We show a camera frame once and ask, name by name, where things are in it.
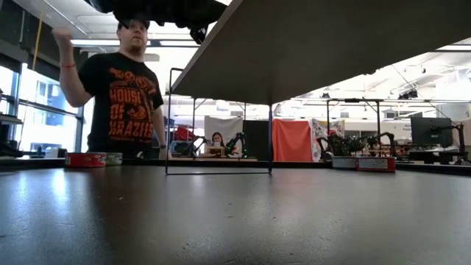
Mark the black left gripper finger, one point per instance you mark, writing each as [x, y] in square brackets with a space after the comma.
[199, 34]

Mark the red label seafood can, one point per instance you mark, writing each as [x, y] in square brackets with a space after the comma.
[375, 164]
[85, 160]

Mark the wooden shelf with black legs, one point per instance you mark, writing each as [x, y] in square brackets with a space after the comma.
[331, 48]

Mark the green label seafood can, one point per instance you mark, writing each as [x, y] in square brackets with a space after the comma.
[115, 159]
[344, 163]

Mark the white cloth sheet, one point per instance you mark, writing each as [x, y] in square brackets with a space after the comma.
[228, 125]

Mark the red background object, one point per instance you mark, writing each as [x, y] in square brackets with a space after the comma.
[184, 133]

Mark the person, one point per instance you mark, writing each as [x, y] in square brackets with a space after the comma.
[217, 140]
[121, 110]

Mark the small wooden table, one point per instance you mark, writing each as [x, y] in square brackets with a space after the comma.
[215, 151]

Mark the black panel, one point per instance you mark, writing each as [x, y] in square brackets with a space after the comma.
[255, 140]

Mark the orange cloth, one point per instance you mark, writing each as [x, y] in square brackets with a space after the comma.
[290, 140]

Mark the colourful patterned cloth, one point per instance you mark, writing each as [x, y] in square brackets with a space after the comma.
[320, 129]

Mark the large window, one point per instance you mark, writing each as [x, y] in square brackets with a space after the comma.
[48, 129]

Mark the black ceiling spotlights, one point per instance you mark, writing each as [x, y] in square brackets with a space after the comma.
[407, 95]

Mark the black computer monitor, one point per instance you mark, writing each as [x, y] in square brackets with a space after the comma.
[430, 132]

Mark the black metal frame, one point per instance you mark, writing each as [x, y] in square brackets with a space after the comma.
[378, 121]

